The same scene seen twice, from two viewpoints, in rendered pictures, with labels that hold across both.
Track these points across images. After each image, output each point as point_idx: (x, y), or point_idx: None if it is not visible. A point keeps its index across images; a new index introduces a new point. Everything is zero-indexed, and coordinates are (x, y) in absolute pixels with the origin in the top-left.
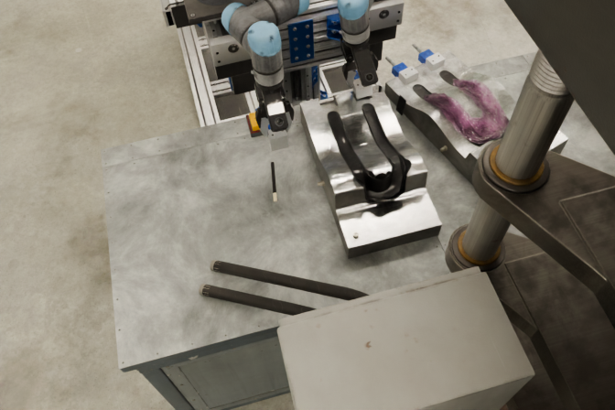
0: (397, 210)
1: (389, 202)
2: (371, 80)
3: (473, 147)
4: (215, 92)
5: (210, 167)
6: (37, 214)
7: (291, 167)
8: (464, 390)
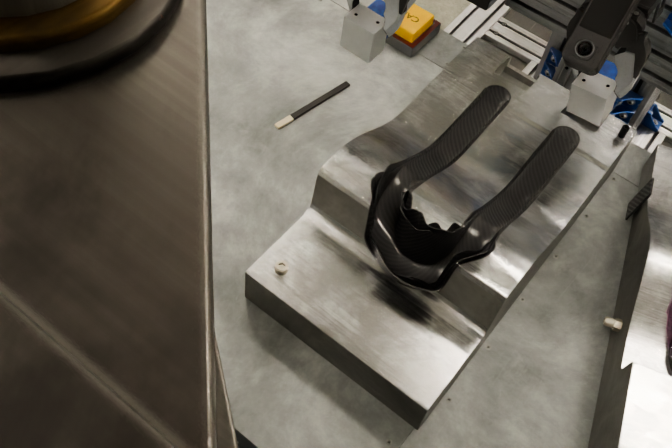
0: (392, 311)
1: (399, 287)
2: (580, 57)
3: (661, 371)
4: (491, 33)
5: (271, 13)
6: None
7: (362, 113)
8: None
